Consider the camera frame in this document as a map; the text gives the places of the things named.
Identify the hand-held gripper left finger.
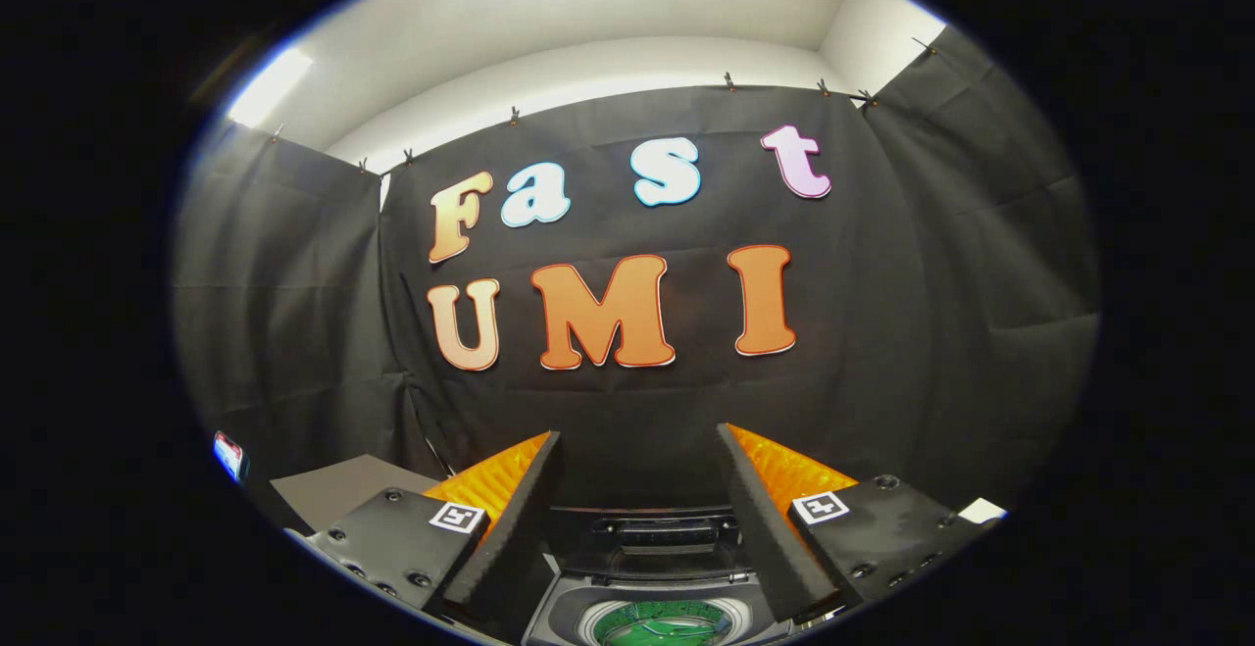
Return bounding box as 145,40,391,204
306,430,563,622

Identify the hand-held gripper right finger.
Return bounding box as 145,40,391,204
716,422,1001,625

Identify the grey washing machine body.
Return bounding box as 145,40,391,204
520,572,844,646

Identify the green polo shirt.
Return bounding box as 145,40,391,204
593,599,736,646

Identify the grey side table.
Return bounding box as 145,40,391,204
270,454,442,534

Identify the black backdrop cloth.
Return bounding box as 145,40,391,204
172,26,1101,529

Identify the small red blue screen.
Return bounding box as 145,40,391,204
212,430,246,483

